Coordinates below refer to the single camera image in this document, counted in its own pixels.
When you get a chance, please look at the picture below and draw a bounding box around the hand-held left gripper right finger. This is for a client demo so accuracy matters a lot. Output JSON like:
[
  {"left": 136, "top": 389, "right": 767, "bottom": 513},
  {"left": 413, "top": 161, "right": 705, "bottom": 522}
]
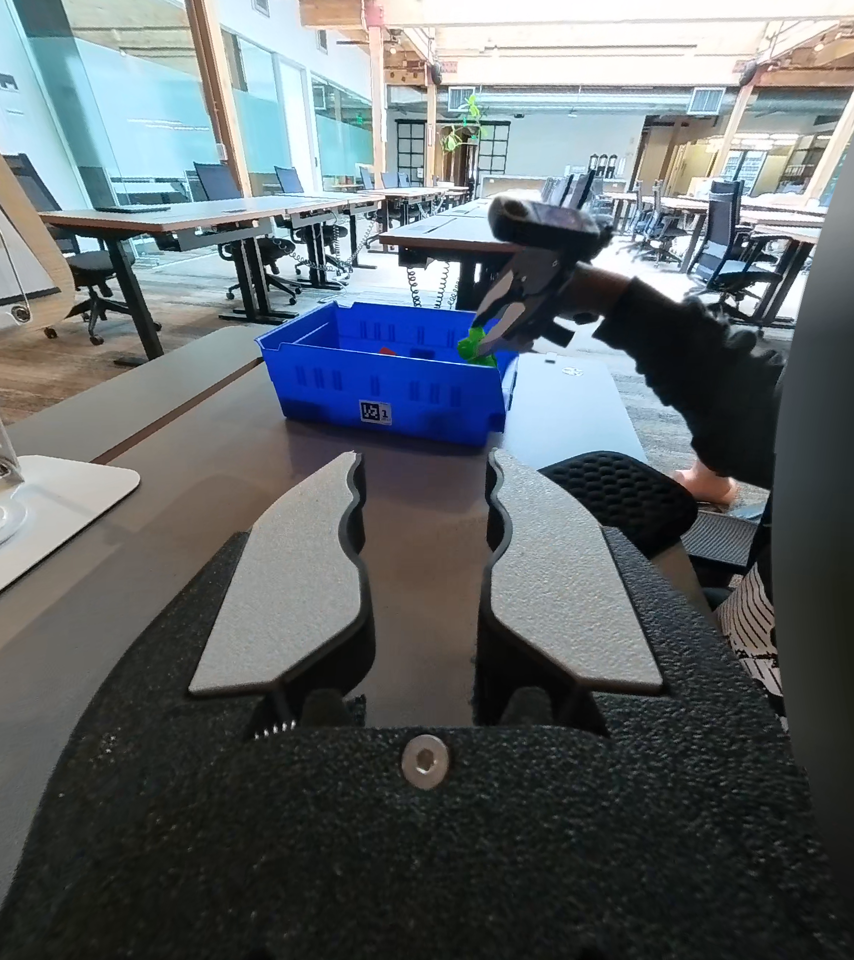
[{"left": 478, "top": 447, "right": 666, "bottom": 694}]

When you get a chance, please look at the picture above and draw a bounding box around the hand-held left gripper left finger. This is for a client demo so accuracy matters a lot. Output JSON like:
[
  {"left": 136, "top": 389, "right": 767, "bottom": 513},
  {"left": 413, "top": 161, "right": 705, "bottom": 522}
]
[{"left": 187, "top": 450, "right": 377, "bottom": 699}]

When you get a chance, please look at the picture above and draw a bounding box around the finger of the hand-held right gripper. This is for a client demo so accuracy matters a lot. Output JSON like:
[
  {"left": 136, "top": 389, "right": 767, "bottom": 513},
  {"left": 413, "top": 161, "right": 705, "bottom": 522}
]
[
  {"left": 499, "top": 275, "right": 557, "bottom": 355},
  {"left": 471, "top": 267, "right": 530, "bottom": 343}
]

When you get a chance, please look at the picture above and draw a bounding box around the green mega block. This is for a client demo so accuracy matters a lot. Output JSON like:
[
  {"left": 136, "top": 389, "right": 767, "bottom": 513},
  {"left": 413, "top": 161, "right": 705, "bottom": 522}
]
[{"left": 456, "top": 329, "right": 501, "bottom": 367}]

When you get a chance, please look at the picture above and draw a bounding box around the blue plastic storage bin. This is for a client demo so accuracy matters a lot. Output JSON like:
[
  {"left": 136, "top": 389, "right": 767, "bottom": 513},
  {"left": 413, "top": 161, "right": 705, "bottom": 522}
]
[{"left": 256, "top": 300, "right": 522, "bottom": 450}]

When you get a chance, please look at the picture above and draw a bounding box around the row of background desks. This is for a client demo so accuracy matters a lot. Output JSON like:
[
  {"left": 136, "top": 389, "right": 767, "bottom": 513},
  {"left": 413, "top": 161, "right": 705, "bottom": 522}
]
[{"left": 378, "top": 192, "right": 551, "bottom": 312}]

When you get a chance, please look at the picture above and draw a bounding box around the black honeycomb rubber pad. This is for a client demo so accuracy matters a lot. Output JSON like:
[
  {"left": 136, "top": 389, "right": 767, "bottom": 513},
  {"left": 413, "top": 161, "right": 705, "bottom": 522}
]
[{"left": 540, "top": 450, "right": 702, "bottom": 562}]

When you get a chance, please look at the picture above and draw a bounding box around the black office chair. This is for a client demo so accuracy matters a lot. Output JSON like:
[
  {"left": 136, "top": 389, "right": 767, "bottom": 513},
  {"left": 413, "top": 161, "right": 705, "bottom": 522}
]
[
  {"left": 3, "top": 152, "right": 131, "bottom": 348},
  {"left": 193, "top": 161, "right": 303, "bottom": 310},
  {"left": 688, "top": 179, "right": 776, "bottom": 295}
]

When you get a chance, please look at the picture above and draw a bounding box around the person's patterned garment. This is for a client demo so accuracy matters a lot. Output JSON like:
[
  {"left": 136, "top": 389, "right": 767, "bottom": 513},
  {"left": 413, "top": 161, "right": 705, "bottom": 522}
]
[{"left": 714, "top": 561, "right": 789, "bottom": 709}]

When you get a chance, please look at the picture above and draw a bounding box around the grey background table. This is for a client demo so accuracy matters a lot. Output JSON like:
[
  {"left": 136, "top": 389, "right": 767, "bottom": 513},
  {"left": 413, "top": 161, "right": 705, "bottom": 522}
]
[{"left": 604, "top": 186, "right": 836, "bottom": 325}]

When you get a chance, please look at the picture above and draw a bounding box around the wooden background desk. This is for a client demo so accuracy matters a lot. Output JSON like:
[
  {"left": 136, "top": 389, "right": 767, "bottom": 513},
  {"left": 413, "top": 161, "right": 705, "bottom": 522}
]
[{"left": 40, "top": 194, "right": 353, "bottom": 366}]

